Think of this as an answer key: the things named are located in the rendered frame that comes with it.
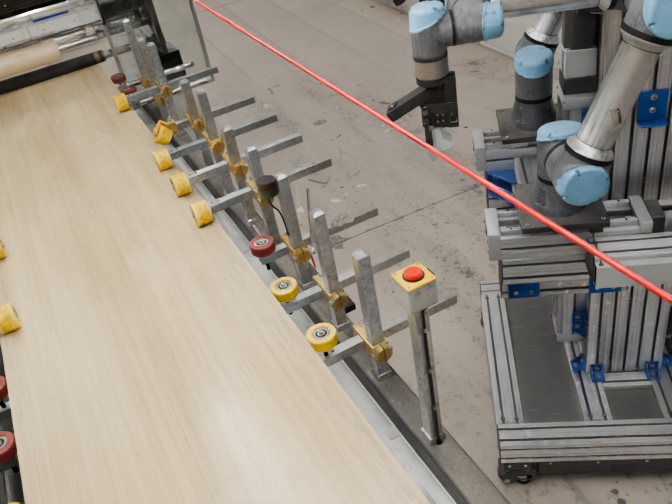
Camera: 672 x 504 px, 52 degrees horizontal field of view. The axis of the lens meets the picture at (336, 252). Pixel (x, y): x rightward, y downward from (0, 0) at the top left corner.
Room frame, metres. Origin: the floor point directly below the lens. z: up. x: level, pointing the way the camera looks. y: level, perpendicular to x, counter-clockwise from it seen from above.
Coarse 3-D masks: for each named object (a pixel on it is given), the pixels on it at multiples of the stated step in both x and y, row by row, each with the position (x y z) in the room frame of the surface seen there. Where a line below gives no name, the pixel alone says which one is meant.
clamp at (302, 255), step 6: (282, 234) 1.92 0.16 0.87; (282, 240) 1.90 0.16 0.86; (288, 240) 1.88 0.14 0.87; (288, 246) 1.85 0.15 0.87; (300, 246) 1.83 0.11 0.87; (306, 246) 1.83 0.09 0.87; (294, 252) 1.82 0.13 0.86; (300, 252) 1.80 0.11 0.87; (306, 252) 1.81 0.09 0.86; (294, 258) 1.80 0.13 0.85; (300, 258) 1.80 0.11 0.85; (306, 258) 1.81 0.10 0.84
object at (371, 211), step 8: (368, 208) 1.99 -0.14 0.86; (376, 208) 1.98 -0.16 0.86; (352, 216) 1.96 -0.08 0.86; (360, 216) 1.96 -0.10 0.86; (368, 216) 1.97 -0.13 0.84; (328, 224) 1.94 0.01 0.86; (344, 224) 1.93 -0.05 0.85; (352, 224) 1.94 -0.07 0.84; (336, 232) 1.92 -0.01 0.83; (304, 240) 1.88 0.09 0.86; (280, 248) 1.86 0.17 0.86; (272, 256) 1.84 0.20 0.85; (280, 256) 1.85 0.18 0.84; (264, 264) 1.83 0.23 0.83
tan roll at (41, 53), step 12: (96, 36) 3.99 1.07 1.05; (24, 48) 3.85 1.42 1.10; (36, 48) 3.85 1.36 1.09; (48, 48) 3.86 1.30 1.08; (60, 48) 3.92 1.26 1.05; (0, 60) 3.78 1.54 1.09; (12, 60) 3.79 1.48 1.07; (24, 60) 3.81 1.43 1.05; (36, 60) 3.83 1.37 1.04; (48, 60) 3.85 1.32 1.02; (0, 72) 3.76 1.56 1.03; (12, 72) 3.79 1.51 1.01
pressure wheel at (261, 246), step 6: (252, 240) 1.87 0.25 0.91; (258, 240) 1.86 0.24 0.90; (264, 240) 1.86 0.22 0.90; (270, 240) 1.85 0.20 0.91; (252, 246) 1.83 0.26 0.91; (258, 246) 1.83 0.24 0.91; (264, 246) 1.82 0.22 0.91; (270, 246) 1.82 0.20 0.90; (252, 252) 1.83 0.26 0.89; (258, 252) 1.81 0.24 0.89; (264, 252) 1.81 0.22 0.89; (270, 252) 1.82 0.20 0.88
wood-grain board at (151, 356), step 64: (0, 128) 3.30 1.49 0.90; (64, 128) 3.14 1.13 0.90; (128, 128) 2.98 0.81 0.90; (0, 192) 2.60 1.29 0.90; (64, 192) 2.48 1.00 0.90; (128, 192) 2.37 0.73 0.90; (192, 192) 2.27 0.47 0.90; (64, 256) 2.01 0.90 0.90; (128, 256) 1.93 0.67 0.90; (192, 256) 1.85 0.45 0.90; (64, 320) 1.66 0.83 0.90; (128, 320) 1.59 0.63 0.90; (192, 320) 1.53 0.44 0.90; (256, 320) 1.48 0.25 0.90; (64, 384) 1.38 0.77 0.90; (128, 384) 1.33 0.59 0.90; (192, 384) 1.28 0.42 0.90; (256, 384) 1.24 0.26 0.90; (320, 384) 1.19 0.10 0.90; (64, 448) 1.16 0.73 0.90; (128, 448) 1.12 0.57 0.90; (192, 448) 1.08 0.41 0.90; (256, 448) 1.04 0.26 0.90; (320, 448) 1.00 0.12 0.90; (384, 448) 0.97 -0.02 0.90
